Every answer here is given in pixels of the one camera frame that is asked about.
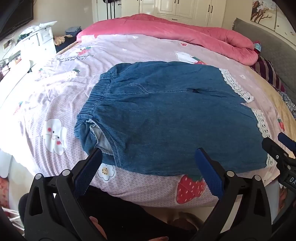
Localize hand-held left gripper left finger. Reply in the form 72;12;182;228
23;148;103;241

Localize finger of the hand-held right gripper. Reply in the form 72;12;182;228
277;132;296;154
262;138;296;166

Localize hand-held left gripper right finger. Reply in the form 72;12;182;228
195;147;273;241

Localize blue denim pants lace trim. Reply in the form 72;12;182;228
74;61;272;175

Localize person's left hand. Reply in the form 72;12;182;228
89;215;108;241

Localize blue floral pillow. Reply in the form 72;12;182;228
276;89;296;118

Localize beige under sheet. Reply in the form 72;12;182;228
252;79;296;144

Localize beige slipper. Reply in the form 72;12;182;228
171;212;199;232

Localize person's black-clad legs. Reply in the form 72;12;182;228
76;185;201;241

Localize striped maroon pillow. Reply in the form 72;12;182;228
251;56;286;93

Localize pink strawberry printed bed sheet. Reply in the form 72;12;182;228
0;35;292;207

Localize grey padded headboard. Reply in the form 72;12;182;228
232;18;296;112

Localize white curved desk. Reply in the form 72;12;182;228
0;59;34;102

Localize white drawer chest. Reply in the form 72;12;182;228
17;24;57;61

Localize blue folded clothes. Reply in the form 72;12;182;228
65;26;82;37

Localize pink quilt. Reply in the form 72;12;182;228
76;13;259;66

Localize white wardrobe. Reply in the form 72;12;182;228
92;0;226;28

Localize tree wall picture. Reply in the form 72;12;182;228
251;0;289;32

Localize black wall television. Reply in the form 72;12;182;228
0;0;35;41

